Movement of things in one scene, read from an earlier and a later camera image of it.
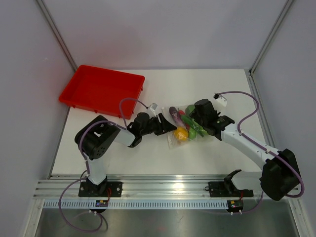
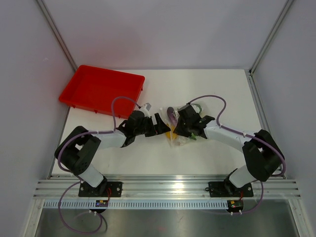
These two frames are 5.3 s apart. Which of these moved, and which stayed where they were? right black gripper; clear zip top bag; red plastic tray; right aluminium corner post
Moved: right black gripper
Stayed: right aluminium corner post; clear zip top bag; red plastic tray
